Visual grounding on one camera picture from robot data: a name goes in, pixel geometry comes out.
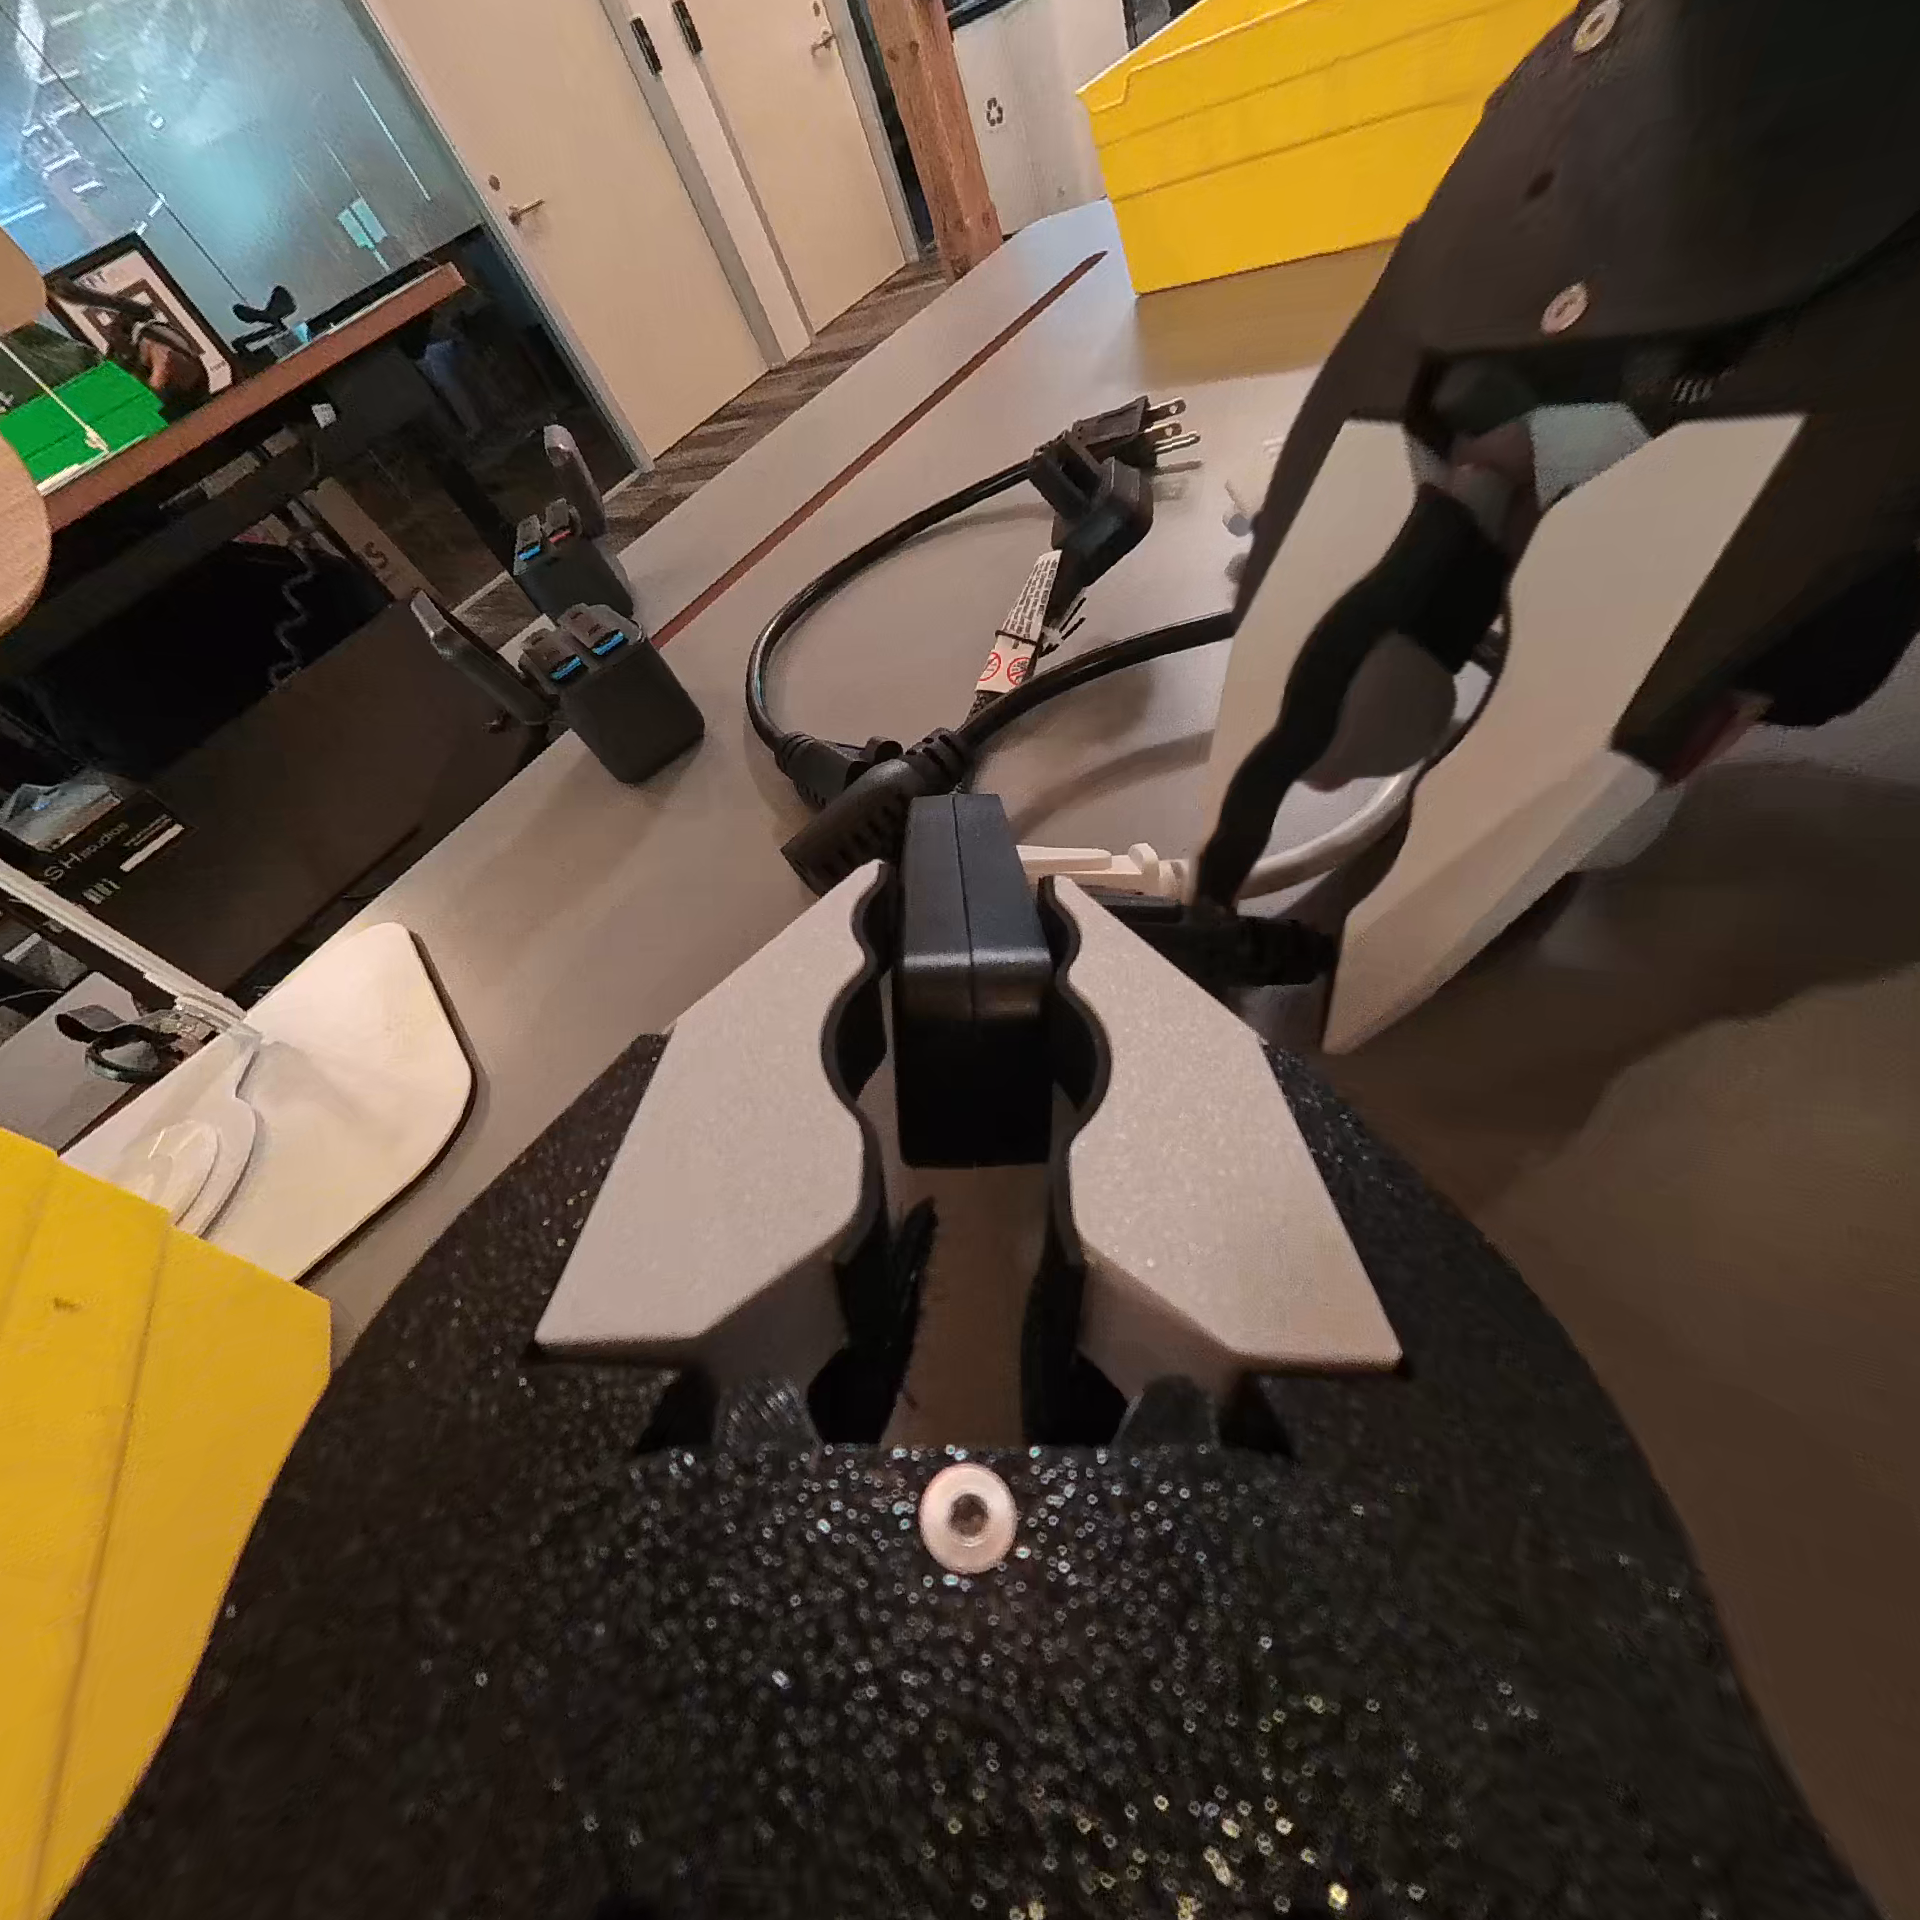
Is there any white door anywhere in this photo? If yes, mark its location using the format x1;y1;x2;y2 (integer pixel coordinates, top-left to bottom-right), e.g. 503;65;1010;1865
675;0;916;332
359;0;774;460

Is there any green box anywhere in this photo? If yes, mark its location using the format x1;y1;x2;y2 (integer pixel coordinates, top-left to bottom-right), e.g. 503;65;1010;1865
0;368;161;497

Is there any black cardboard box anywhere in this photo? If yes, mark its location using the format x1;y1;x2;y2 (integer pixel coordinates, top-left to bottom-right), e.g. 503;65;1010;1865
0;772;190;934

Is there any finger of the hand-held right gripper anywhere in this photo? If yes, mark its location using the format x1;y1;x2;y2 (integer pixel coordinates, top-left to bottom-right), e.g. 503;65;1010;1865
1191;417;1517;910
1316;409;1809;1056

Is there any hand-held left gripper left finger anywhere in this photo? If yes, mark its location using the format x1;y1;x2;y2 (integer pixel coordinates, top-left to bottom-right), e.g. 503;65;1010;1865
532;862;903;1403

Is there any black power plug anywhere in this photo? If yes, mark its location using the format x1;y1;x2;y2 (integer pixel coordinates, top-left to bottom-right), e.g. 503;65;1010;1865
1102;884;1345;994

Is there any dark desk with brown edge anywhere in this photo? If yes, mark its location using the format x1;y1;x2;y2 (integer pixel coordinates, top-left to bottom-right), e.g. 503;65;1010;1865
0;264;467;678

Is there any white cable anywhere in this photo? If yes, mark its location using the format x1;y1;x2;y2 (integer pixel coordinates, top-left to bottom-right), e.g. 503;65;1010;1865
1229;756;1426;903

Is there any black angled plug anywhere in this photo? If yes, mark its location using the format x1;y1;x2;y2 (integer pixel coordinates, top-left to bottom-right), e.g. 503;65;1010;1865
1054;423;1207;591

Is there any framed black-and-white tag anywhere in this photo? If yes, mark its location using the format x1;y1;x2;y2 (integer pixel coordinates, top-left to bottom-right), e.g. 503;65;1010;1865
42;231;243;400

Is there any white recycling bin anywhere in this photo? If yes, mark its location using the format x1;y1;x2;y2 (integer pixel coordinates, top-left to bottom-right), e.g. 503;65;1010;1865
951;0;1085;227

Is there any black three-prong plug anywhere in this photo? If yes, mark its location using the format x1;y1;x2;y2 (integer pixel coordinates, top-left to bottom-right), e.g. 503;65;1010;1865
1028;394;1187;500

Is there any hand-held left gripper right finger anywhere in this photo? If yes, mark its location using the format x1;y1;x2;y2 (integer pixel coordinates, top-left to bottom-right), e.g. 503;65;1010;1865
1042;873;1409;1403

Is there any black cord socket connector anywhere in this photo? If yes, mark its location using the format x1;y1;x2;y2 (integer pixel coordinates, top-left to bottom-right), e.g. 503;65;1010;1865
785;766;921;896

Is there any black power strip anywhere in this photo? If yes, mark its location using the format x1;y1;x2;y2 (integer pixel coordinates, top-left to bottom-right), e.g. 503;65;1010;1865
891;796;1058;1172

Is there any wooden pillar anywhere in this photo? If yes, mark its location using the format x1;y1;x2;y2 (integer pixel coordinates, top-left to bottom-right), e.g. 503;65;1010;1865
870;0;1004;280

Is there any dark grey battery charger case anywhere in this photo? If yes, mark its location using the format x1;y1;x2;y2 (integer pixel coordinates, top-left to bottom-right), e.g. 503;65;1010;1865
411;591;706;785
510;423;641;618

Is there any clear acrylic rod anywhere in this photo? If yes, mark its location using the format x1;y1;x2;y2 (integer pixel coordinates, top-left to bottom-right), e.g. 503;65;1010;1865
0;862;255;1052

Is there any white base board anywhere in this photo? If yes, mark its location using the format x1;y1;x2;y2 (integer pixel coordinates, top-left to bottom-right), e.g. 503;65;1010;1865
59;919;476;1281

